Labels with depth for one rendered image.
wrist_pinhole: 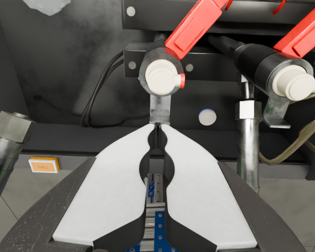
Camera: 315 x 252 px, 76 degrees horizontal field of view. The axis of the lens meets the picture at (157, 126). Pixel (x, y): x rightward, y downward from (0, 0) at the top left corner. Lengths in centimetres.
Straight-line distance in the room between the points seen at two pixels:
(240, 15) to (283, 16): 5
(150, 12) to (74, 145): 31
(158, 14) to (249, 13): 10
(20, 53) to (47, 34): 8
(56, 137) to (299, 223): 242
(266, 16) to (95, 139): 38
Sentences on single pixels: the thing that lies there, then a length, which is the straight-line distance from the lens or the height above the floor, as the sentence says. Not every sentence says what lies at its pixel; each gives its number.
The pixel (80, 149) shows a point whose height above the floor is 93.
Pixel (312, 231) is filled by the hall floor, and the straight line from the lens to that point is 279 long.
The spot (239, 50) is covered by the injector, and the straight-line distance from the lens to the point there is 20.
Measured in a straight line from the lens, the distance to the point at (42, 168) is 46.
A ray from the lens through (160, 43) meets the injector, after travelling 16.
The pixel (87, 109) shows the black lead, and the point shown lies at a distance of 28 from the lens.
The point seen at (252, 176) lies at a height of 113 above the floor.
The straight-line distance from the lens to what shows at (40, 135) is 52.
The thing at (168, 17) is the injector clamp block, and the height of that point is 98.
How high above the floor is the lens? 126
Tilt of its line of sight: 60 degrees down
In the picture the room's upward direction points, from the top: 178 degrees counter-clockwise
